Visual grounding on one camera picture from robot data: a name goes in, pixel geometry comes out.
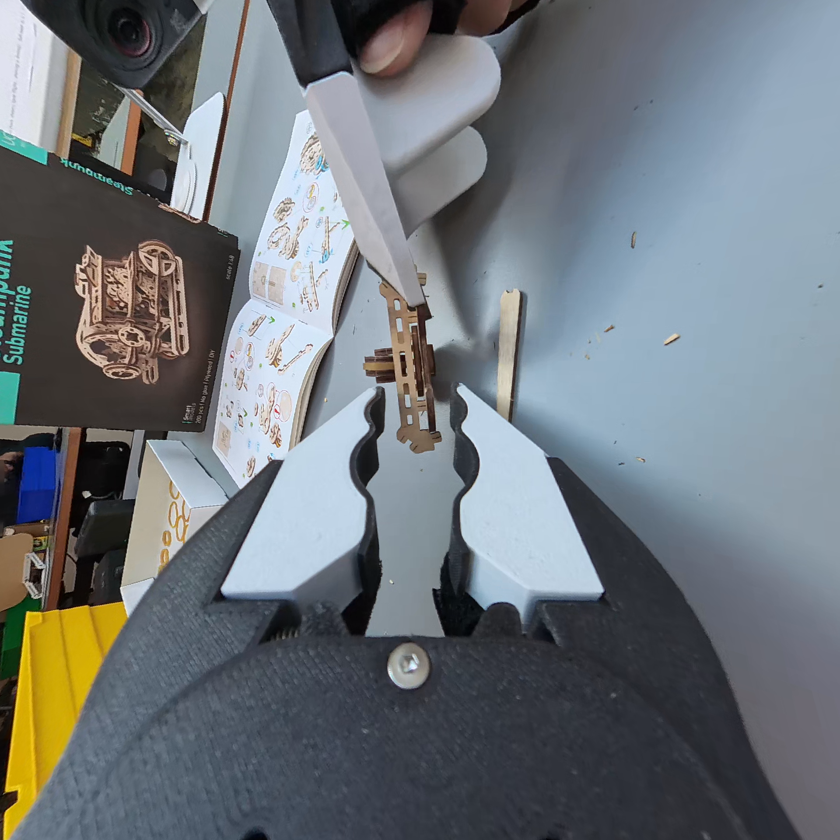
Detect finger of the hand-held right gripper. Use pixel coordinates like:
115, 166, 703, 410
303, 33, 503, 308
392, 128, 490, 237

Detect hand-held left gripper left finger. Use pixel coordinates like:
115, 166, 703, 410
222, 386, 385, 602

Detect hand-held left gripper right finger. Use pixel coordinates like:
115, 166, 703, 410
449, 384, 605, 608

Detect wooden model assembly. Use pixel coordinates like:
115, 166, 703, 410
364, 272, 442, 454

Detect black model kit box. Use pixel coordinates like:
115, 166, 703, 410
0, 146, 240, 433

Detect person's right hand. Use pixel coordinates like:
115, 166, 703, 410
348, 0, 536, 76

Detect white cardboard box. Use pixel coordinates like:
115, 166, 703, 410
121, 440, 227, 614

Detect open instruction booklet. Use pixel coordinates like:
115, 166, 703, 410
213, 110, 361, 490

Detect document stand with white base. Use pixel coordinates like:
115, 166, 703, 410
121, 85, 227, 214

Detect thin wooden stick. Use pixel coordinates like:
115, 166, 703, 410
497, 289, 522, 421

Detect scattered wood splinters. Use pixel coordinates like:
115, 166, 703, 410
581, 230, 824, 467

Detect blue plastic bin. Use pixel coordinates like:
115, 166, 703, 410
16, 448, 59, 525

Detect wooden clipboard with instruction sheet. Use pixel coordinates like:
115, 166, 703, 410
0, 0, 83, 158

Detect brown cardboard sheet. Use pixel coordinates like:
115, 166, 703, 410
0, 535, 34, 614

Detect yellow plastic bin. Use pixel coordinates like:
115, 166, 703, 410
0, 602, 129, 834

